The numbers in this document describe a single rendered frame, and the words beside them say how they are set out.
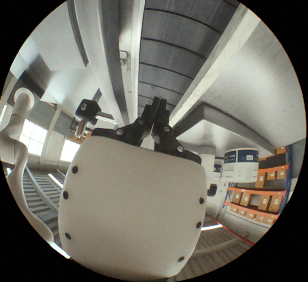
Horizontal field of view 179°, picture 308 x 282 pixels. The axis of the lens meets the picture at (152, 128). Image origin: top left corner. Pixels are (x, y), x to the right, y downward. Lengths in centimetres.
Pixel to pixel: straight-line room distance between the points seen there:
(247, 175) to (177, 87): 43
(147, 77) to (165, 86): 3
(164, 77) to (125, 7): 13
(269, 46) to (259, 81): 8
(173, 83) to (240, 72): 13
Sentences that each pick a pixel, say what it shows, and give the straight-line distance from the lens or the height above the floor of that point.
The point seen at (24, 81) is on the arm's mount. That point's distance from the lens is 81.
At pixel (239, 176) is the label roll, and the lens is 47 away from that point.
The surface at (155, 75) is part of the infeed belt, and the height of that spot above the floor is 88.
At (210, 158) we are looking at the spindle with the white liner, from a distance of 44.
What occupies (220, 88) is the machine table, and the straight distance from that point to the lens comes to 23.
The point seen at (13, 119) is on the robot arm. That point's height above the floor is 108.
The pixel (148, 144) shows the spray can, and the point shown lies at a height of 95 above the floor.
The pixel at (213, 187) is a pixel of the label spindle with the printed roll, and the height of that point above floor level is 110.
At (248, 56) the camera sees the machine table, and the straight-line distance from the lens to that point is 21.
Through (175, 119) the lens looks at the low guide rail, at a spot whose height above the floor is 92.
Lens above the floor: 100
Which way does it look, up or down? 20 degrees down
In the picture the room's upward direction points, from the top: 165 degrees counter-clockwise
